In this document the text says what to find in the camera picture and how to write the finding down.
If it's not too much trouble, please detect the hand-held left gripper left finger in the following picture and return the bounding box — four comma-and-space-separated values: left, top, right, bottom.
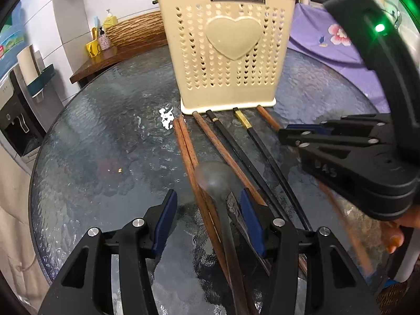
38, 188, 179, 315

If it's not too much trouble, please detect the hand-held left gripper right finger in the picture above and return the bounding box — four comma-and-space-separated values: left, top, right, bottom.
239, 187, 381, 315

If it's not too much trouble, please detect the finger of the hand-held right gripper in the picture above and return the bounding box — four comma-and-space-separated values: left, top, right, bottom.
278, 130, 379, 148
287, 114, 392, 138

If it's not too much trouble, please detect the brown wooden chopstick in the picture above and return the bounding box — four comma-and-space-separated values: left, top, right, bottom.
256, 104, 376, 278
179, 116, 260, 315
173, 120, 230, 284
192, 111, 308, 277

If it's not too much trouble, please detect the black chopstick with gold end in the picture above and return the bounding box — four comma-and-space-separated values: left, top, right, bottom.
232, 107, 313, 232

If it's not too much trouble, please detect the dark-handled spoon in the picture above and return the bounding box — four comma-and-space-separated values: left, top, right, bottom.
195, 161, 250, 315

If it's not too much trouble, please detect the black chopstick with gold band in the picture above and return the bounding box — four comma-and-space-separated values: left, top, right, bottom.
205, 109, 289, 220

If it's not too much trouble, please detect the cream perforated utensil holder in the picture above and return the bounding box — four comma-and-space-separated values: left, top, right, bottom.
154, 0, 297, 115

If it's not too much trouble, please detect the person's right hand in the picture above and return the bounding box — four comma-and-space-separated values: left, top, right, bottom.
382, 201, 420, 255

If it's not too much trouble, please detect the purple floral cloth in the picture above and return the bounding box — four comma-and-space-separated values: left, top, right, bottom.
287, 3, 394, 112

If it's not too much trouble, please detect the beige cloth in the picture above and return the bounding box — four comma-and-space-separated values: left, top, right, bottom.
0, 157, 43, 302

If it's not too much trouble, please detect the wooden counter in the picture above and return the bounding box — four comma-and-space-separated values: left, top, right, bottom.
70, 39, 171, 84

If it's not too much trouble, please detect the water dispenser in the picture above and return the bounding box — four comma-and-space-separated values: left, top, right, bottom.
0, 62, 46, 158

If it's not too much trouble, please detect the floral pump bottle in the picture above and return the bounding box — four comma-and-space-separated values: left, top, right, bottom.
98, 28, 112, 50

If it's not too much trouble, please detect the woven brown basin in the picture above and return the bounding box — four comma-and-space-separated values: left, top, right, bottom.
104, 11, 169, 49

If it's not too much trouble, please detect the yellow soap bottle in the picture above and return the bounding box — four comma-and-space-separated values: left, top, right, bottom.
103, 10, 119, 29

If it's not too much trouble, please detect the blue water bottle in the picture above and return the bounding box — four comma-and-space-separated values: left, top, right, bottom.
0, 2, 26, 56

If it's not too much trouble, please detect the teal wall holder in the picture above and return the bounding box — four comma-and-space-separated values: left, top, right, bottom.
26, 64, 56, 97

